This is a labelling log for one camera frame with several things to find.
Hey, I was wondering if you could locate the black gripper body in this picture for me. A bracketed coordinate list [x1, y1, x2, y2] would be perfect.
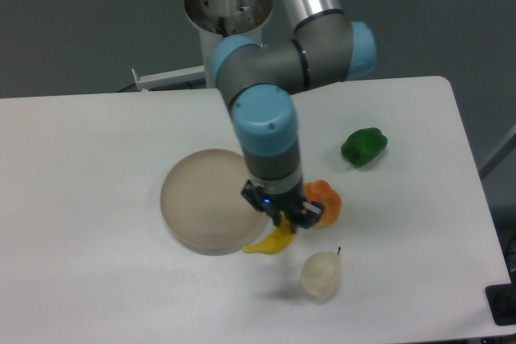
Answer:
[241, 180, 324, 229]

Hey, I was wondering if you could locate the yellow banana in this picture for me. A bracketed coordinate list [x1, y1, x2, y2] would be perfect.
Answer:
[243, 212, 295, 255]

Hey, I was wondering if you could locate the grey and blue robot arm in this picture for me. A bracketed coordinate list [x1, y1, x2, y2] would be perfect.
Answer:
[185, 0, 377, 230]

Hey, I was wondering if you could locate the beige round plate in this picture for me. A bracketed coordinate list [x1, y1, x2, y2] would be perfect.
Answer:
[160, 149, 268, 255]

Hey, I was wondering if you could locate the orange bread roll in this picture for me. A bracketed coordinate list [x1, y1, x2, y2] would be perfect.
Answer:
[304, 180, 343, 229]

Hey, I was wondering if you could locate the white pear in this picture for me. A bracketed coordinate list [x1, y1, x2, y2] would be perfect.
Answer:
[299, 251, 343, 303]

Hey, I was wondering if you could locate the green bell pepper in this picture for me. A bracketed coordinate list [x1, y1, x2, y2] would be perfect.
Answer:
[340, 127, 388, 168]

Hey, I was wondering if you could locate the black box at table edge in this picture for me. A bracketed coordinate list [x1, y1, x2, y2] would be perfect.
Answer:
[485, 284, 515, 326]

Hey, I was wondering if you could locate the grey table leg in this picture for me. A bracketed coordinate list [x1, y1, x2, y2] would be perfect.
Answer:
[478, 125, 515, 180]

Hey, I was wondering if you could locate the white metal bracket left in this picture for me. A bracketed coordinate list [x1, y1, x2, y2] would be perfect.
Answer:
[131, 65, 206, 91]

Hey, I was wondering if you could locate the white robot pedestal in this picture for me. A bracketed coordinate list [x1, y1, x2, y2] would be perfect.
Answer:
[184, 0, 273, 89]

